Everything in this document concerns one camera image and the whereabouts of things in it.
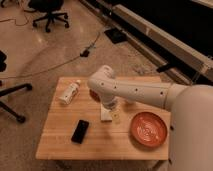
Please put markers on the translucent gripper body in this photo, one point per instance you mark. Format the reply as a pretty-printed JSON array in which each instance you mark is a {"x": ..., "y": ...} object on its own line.
[{"x": 115, "y": 113}]

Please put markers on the white sponge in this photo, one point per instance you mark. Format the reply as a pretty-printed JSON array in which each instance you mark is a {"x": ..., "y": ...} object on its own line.
[{"x": 105, "y": 114}]

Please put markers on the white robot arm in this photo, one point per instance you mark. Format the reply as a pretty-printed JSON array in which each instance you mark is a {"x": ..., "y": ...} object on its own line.
[{"x": 191, "y": 108}]

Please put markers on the orange ceramic bowl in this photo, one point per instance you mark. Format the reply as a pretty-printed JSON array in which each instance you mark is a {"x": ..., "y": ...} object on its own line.
[{"x": 148, "y": 129}]

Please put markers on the red-brown small object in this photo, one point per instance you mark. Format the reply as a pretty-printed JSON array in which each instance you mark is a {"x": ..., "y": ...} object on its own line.
[{"x": 94, "y": 96}]

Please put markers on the black smartphone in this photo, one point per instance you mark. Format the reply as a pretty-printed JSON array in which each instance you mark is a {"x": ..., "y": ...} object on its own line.
[{"x": 80, "y": 131}]

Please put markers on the wooden table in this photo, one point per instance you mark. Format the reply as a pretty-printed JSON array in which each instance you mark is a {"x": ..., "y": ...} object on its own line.
[{"x": 103, "y": 140}]

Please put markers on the white plastic bottle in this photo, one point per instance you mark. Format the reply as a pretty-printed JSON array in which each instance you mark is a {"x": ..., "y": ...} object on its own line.
[{"x": 68, "y": 94}]

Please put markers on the black floor mat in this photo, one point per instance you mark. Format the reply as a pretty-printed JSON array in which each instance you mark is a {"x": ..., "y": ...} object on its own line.
[{"x": 115, "y": 35}]

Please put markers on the black office chair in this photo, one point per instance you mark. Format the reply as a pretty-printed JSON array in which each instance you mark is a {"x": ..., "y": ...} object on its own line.
[{"x": 50, "y": 8}]

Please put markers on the long white rail platform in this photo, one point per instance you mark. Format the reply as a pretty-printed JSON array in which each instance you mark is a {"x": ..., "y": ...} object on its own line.
[{"x": 176, "y": 35}]

